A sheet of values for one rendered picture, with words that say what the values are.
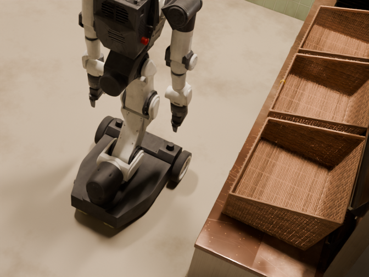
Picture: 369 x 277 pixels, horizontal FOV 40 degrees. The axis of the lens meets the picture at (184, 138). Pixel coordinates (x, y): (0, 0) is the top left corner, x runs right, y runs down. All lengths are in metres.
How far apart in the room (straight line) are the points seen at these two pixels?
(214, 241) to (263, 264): 0.23
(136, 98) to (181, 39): 0.58
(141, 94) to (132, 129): 0.27
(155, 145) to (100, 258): 0.74
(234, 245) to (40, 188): 1.31
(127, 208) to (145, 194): 0.13
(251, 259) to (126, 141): 0.99
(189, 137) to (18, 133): 1.09
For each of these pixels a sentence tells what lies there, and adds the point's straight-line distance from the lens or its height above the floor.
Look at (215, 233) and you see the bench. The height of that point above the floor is 0.58.
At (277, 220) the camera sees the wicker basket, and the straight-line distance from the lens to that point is 2.24.
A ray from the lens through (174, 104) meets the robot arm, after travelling 2.50.
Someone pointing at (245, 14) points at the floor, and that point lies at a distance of 4.64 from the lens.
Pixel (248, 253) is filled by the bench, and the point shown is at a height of 0.58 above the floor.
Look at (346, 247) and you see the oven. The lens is 2.14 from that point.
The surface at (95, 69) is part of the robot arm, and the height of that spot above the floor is 0.80.
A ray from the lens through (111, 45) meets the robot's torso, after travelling 2.22.
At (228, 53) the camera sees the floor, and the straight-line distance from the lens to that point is 4.13.
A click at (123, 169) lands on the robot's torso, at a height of 0.33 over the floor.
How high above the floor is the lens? 2.47
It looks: 47 degrees down
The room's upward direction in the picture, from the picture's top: 11 degrees clockwise
